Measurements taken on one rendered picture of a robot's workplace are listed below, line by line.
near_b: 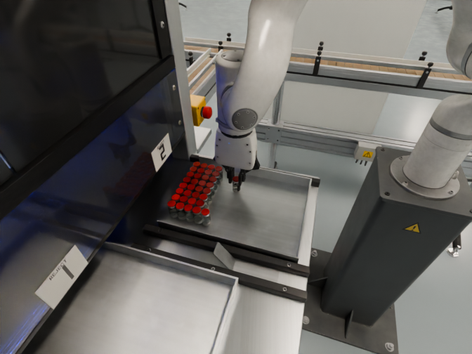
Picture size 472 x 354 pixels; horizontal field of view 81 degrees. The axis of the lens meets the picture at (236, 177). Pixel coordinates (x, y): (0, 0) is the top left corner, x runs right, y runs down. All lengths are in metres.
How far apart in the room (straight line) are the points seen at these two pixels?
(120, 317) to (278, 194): 0.47
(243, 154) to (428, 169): 0.53
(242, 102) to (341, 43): 1.61
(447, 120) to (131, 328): 0.85
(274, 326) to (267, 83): 0.45
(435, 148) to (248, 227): 0.54
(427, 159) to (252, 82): 0.60
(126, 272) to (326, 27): 1.79
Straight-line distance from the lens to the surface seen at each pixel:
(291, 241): 0.69
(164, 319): 0.62
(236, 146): 0.65
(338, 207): 2.02
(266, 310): 0.61
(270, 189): 0.79
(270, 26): 0.52
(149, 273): 0.67
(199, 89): 1.19
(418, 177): 0.96
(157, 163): 0.70
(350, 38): 2.06
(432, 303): 1.86
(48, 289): 0.54
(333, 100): 2.21
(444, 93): 1.58
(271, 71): 0.49
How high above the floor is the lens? 1.45
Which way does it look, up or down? 44 degrees down
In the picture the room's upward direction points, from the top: straight up
